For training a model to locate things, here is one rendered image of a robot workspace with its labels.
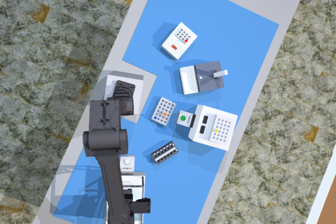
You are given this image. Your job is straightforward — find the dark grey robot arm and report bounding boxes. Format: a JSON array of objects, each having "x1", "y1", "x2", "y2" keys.
[{"x1": 82, "y1": 80, "x2": 151, "y2": 224}]

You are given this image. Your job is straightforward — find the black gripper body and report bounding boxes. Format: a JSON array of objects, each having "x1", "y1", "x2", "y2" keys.
[{"x1": 123, "y1": 189, "x2": 132, "y2": 194}]

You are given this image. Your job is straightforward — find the blue bench mat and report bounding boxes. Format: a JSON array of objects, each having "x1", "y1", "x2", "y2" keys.
[{"x1": 53, "y1": 0, "x2": 279, "y2": 224}]

